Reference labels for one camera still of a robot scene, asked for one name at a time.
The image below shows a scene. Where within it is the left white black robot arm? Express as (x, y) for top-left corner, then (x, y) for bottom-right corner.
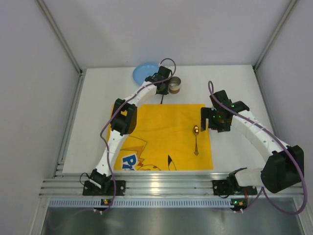
(89, 65), (175, 190)

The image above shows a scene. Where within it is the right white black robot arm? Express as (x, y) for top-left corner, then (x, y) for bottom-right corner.
(201, 90), (304, 193)

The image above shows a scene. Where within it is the aluminium frame post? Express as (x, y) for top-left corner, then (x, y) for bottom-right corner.
(36, 0), (83, 74)
(253, 0), (300, 71)

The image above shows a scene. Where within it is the slotted grey cable duct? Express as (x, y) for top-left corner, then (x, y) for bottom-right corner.
(49, 197), (246, 209)

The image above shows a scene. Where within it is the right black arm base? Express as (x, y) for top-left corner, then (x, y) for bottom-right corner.
(212, 179), (258, 198)

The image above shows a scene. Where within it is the blue round plate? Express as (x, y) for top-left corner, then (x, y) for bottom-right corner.
(133, 63), (159, 86)

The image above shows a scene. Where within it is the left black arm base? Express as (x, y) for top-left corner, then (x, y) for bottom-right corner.
(82, 180), (126, 196)

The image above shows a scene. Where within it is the copper spoon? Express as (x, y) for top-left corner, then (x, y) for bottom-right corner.
(193, 125), (199, 156)

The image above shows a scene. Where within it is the right aluminium frame post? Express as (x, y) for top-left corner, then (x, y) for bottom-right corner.
(253, 0), (300, 71)

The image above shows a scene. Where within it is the metal cup brown band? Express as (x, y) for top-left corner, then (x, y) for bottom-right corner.
(169, 76), (181, 94)

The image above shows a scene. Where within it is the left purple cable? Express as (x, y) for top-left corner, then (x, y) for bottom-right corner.
(99, 57), (177, 212)

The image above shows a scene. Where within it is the aluminium mounting rail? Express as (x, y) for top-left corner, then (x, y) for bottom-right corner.
(39, 171), (305, 196)

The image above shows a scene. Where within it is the left aluminium frame post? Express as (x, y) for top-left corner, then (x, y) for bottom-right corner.
(36, 0), (83, 74)

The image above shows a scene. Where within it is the yellow cartoon placemat cloth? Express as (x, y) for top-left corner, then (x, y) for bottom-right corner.
(114, 104), (213, 171)

